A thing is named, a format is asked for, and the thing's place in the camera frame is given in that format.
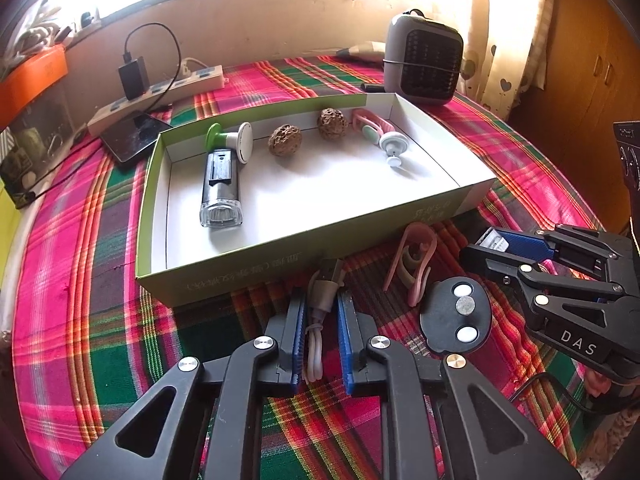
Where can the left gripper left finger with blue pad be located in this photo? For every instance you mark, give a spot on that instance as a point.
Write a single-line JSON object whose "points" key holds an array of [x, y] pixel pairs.
{"points": [[204, 419]]}

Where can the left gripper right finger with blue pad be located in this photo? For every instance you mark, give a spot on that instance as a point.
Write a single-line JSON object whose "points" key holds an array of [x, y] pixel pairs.
{"points": [[440, 419]]}

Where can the black oval magnetic mount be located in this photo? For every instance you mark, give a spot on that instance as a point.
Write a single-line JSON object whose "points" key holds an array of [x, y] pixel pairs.
{"points": [[455, 316]]}

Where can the black flashlight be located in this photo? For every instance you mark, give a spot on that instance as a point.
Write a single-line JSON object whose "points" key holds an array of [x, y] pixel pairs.
{"points": [[221, 207]]}

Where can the black smartphone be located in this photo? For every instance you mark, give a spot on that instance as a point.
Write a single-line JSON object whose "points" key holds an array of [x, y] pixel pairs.
{"points": [[133, 137]]}

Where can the pink green clip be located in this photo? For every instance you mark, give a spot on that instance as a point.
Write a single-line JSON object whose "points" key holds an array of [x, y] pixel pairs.
{"points": [[370, 125]]}

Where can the plaid bed cover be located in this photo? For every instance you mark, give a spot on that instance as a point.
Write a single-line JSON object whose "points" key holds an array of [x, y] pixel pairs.
{"points": [[88, 340]]}

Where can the black camera module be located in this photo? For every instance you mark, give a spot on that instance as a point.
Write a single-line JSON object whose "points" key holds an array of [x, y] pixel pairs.
{"points": [[627, 137]]}

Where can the heart pattern curtain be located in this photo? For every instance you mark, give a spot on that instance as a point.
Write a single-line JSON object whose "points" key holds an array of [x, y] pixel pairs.
{"points": [[505, 51]]}

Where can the black charger with cable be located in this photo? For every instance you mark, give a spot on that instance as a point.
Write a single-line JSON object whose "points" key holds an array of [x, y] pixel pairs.
{"points": [[132, 72]]}

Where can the pink clip holder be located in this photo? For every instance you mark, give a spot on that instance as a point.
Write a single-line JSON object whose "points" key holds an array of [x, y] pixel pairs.
{"points": [[411, 262]]}

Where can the green white spool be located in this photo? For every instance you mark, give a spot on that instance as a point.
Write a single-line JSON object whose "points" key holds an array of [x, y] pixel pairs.
{"points": [[241, 140]]}

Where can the grey portable heater fan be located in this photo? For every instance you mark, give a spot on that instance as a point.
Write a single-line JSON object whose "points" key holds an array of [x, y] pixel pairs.
{"points": [[422, 59]]}

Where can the white power strip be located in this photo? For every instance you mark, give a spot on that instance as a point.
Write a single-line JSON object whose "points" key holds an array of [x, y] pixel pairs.
{"points": [[203, 80]]}

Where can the green white cardboard box tray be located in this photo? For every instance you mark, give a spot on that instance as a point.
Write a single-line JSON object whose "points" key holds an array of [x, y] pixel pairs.
{"points": [[329, 200]]}

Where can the brown walnut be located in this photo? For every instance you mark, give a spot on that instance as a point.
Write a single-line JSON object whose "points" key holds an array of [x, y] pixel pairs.
{"points": [[332, 124], [285, 141]]}

